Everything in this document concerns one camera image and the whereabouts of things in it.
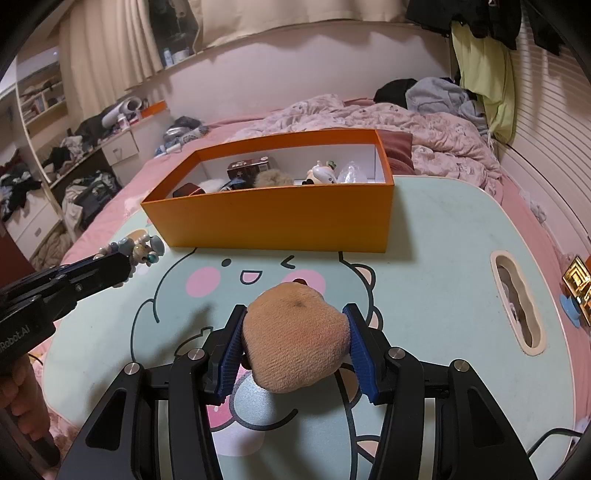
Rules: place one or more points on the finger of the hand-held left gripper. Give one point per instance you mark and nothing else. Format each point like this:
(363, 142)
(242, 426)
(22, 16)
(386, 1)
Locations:
(101, 264)
(97, 281)

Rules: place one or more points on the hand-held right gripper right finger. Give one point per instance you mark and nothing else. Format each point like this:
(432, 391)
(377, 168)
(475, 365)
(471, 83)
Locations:
(362, 364)

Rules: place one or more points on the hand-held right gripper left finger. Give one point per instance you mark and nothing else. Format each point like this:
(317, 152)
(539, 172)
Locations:
(228, 364)

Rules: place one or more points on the brown plush toy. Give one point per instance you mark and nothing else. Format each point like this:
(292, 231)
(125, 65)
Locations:
(295, 341)

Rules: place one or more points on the orange cardboard box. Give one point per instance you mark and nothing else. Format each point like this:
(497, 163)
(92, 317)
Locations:
(277, 221)

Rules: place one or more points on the small brown patterned box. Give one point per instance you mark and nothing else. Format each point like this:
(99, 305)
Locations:
(249, 167)

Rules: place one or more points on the furry beige tail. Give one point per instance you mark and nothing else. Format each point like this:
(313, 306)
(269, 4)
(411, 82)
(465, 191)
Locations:
(272, 179)

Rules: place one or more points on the silver metal cone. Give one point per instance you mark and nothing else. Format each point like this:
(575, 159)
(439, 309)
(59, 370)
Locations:
(353, 171)

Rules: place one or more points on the person's left hand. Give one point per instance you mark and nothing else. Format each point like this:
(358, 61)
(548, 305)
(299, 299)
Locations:
(23, 397)

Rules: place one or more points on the dark red board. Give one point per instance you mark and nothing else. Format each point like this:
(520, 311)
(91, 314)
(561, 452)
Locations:
(11, 258)

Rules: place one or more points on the black and white clothes pile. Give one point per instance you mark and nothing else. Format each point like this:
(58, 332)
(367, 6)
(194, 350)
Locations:
(90, 196)

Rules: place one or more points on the white drawer cabinet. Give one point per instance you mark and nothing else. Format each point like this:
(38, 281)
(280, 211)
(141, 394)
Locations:
(32, 226)

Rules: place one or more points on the dark red pouch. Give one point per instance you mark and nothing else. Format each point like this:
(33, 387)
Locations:
(189, 190)

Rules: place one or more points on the dark clothes heap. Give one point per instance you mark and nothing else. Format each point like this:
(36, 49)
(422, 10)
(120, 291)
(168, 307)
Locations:
(18, 184)

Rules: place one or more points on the white nightstand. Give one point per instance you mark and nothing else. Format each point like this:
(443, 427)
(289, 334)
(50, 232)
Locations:
(120, 147)

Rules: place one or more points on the dark jacket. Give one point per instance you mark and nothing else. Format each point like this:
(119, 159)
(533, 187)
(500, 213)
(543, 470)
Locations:
(94, 124)

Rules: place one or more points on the white hair dryer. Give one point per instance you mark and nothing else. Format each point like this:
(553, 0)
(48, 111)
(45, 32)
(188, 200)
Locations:
(122, 110)

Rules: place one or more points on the blue-grey clothes bundle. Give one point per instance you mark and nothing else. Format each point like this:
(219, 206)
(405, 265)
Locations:
(184, 131)

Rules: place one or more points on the white open shelf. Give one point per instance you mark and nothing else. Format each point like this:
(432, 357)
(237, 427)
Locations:
(39, 101)

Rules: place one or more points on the blue round stand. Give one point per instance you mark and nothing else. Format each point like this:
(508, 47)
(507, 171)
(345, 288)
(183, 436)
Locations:
(570, 316)

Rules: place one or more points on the white bottle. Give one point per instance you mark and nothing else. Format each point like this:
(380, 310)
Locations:
(167, 57)

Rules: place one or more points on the dark red pillow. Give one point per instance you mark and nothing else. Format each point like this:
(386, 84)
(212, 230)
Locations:
(397, 150)

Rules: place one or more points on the beige curtain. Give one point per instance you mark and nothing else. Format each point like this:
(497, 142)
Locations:
(115, 46)

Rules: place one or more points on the pink floral quilt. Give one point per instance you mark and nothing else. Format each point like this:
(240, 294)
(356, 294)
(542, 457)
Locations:
(438, 134)

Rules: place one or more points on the dark window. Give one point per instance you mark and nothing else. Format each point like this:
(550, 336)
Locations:
(173, 27)

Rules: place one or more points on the black garment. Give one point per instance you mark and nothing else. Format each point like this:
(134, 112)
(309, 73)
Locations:
(395, 90)

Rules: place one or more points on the grey garment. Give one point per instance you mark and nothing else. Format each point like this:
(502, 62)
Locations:
(443, 99)

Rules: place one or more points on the yellow-green cloth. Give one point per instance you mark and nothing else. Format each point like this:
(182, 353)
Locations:
(485, 78)

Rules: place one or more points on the black hanging clothes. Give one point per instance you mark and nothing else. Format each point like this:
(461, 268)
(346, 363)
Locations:
(485, 18)

